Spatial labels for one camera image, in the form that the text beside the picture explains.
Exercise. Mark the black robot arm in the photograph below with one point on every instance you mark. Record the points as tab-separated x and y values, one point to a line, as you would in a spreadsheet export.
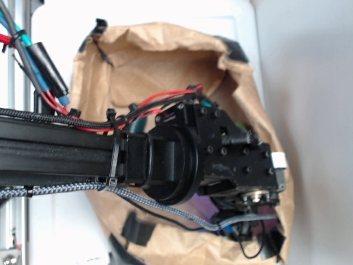
44	150

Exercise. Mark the brown paper bag liner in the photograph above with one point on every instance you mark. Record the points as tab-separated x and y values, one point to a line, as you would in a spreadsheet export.
119	65

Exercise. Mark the dark green capsule toy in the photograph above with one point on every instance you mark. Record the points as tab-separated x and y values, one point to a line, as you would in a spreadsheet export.
138	125

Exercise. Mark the green plush frog toy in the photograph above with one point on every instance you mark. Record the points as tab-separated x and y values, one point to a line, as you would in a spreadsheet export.
243	125

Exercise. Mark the blue plastic bottle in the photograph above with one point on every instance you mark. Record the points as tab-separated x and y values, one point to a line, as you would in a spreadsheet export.
227	230

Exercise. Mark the aluminium frame rail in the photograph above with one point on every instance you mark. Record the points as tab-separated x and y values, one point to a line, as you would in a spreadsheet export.
16	94

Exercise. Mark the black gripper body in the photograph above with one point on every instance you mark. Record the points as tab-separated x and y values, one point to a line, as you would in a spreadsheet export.
199	150

